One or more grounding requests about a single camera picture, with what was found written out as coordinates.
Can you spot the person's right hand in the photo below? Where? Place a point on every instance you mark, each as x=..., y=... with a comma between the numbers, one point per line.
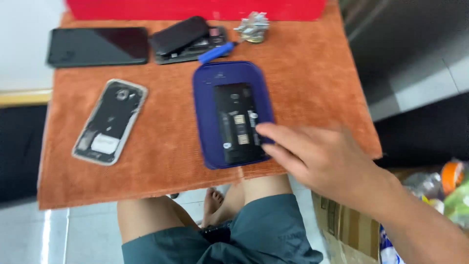
x=326, y=161

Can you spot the orange cloth mat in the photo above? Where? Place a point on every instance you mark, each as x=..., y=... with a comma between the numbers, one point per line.
x=311, y=84

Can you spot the opened black phone body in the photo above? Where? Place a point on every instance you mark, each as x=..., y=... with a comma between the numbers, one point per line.
x=236, y=121

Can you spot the cardboard box with bags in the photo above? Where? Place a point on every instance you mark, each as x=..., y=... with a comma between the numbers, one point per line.
x=421, y=205

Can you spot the blue plastic tray lid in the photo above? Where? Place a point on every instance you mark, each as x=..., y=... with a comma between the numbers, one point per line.
x=207, y=121

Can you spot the person's legs in shorts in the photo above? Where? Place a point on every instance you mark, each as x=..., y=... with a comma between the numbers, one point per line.
x=216, y=227

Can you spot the crumpled silver foil pile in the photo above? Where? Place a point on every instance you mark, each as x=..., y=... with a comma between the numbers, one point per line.
x=252, y=26

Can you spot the disassembled black phone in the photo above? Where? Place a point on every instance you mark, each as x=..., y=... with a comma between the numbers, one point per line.
x=188, y=38

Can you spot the red plastic box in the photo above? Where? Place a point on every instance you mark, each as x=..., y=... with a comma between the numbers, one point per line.
x=194, y=9

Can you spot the black smartphone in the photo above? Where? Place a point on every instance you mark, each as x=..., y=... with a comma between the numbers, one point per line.
x=97, y=47

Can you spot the phone with silver frame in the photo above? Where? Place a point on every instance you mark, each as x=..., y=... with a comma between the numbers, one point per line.
x=110, y=121

